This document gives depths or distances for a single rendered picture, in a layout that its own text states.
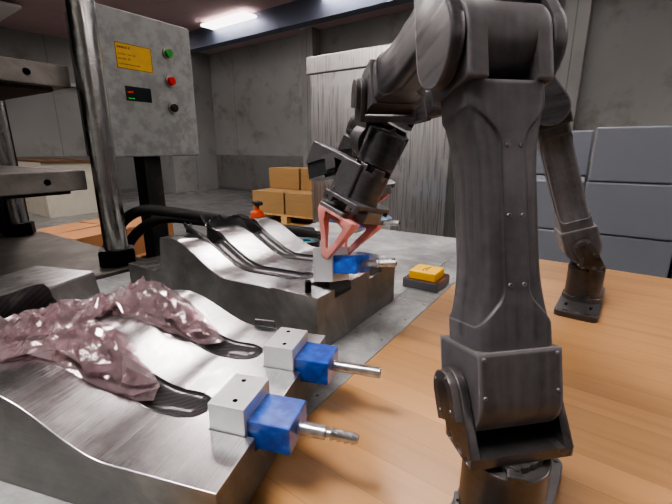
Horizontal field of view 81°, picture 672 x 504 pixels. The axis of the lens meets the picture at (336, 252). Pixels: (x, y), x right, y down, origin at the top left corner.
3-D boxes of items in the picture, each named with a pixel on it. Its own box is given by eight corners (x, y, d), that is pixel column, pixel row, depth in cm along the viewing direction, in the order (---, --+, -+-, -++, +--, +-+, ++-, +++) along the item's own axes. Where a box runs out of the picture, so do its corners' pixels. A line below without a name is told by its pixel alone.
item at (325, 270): (404, 280, 59) (403, 244, 59) (389, 283, 55) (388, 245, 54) (331, 278, 66) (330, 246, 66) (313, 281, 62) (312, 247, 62)
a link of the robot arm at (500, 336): (442, 411, 34) (428, 27, 33) (513, 402, 35) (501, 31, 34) (481, 448, 28) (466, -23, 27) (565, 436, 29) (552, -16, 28)
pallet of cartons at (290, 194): (315, 230, 531) (314, 171, 510) (247, 220, 605) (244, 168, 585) (353, 220, 605) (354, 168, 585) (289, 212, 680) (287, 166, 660)
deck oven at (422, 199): (481, 248, 439) (500, 59, 389) (442, 276, 344) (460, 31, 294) (366, 232, 522) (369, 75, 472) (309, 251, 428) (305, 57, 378)
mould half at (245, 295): (393, 300, 79) (396, 234, 76) (317, 354, 58) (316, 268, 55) (225, 261, 106) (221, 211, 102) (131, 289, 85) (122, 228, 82)
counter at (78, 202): (50, 200, 840) (42, 157, 816) (107, 211, 688) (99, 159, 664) (1, 204, 774) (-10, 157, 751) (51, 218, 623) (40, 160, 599)
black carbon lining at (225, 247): (353, 269, 76) (353, 221, 73) (301, 295, 63) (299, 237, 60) (229, 245, 94) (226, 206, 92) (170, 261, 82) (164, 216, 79)
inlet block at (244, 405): (364, 445, 37) (365, 395, 35) (351, 488, 32) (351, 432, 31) (239, 418, 40) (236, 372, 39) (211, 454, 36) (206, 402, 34)
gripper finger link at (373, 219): (310, 246, 62) (332, 192, 59) (334, 245, 68) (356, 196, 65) (342, 268, 59) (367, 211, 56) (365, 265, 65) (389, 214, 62)
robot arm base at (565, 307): (558, 273, 71) (605, 281, 67) (573, 251, 86) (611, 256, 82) (552, 314, 73) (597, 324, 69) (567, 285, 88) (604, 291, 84)
